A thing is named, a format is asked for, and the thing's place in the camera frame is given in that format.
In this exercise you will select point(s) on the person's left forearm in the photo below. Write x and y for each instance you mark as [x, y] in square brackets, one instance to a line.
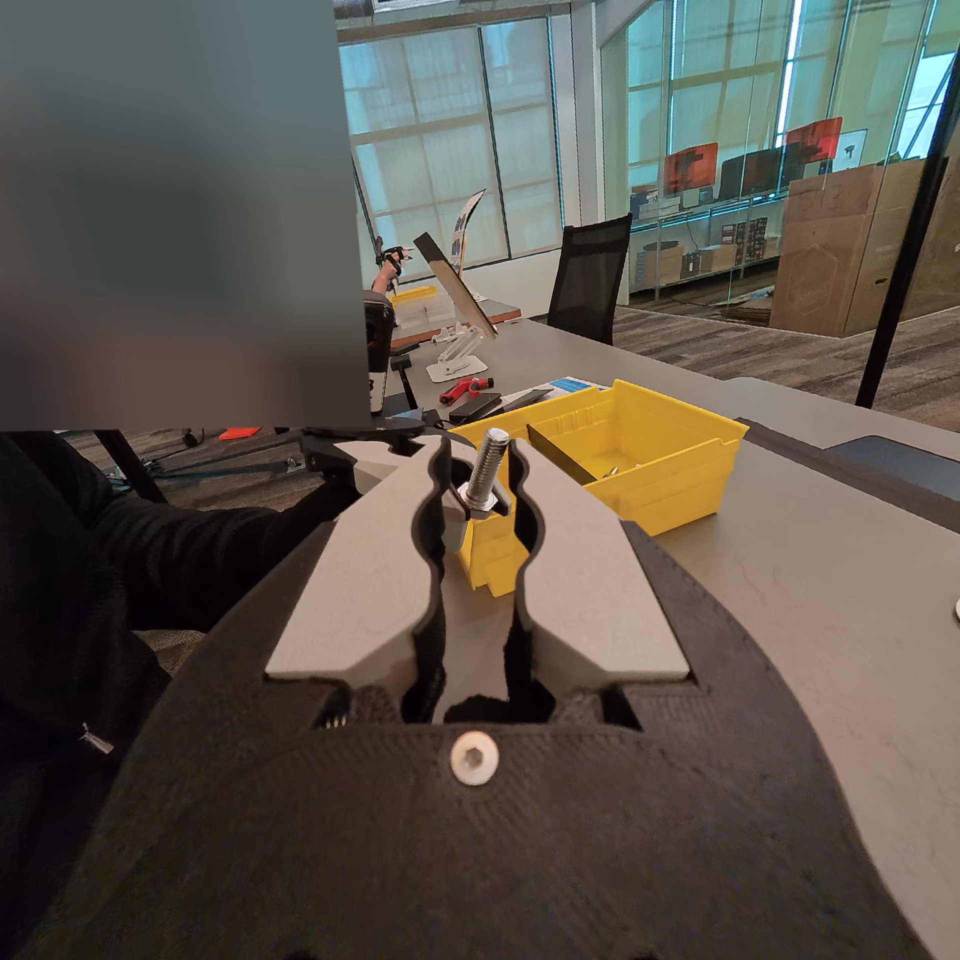
[225, 555]

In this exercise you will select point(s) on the black metal pole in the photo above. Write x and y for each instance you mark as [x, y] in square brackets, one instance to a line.
[904, 277]

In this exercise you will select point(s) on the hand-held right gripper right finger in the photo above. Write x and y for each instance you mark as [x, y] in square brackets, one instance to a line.
[600, 600]

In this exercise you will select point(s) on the black flat device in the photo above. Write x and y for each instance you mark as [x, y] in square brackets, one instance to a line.
[474, 406]

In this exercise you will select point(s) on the person's black jacket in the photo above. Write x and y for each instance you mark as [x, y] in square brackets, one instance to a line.
[52, 675]

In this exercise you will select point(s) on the loose bolts in bin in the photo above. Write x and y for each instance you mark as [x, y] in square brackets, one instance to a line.
[613, 471]

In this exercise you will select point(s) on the silver hex bolt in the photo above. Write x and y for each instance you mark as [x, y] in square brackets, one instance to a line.
[487, 461]

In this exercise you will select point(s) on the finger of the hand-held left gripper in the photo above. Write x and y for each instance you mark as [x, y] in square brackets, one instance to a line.
[367, 465]

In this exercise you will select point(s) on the blue printed leaflet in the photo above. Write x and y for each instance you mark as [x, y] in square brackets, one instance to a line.
[577, 384]

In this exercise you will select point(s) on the small yellow tray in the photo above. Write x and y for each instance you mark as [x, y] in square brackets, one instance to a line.
[412, 294]

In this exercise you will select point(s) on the large cardboard box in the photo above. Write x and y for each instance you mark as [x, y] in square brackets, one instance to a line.
[847, 247]

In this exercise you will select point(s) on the red flat floor object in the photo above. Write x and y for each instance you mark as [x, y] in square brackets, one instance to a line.
[240, 433]

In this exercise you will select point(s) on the black table leg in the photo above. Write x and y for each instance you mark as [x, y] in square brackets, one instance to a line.
[131, 465]

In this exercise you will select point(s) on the yellow plastic parts bin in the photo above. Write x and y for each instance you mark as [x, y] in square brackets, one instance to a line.
[645, 465]

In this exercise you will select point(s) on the red screen monitor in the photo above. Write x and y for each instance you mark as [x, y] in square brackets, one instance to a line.
[814, 139]
[690, 166]

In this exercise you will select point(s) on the tilted flat board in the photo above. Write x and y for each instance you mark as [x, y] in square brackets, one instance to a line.
[454, 281]

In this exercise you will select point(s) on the red hand tool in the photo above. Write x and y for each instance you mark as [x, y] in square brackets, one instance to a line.
[465, 388]

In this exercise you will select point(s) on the white folding stand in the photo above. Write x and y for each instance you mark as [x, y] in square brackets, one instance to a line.
[457, 356]

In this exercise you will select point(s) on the black mesh office chair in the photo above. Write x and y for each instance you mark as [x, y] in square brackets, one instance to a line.
[589, 277]

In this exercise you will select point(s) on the storage shelf with boxes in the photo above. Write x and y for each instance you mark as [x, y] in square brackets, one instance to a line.
[697, 247]

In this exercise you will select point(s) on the black upright device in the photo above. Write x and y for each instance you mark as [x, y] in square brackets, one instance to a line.
[377, 352]

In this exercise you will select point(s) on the curved printed banner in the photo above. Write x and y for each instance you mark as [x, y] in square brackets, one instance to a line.
[466, 229]

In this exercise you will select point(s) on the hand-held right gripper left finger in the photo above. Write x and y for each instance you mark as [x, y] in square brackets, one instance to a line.
[360, 585]

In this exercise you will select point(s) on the dark monitor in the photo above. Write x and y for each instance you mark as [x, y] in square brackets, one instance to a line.
[750, 174]

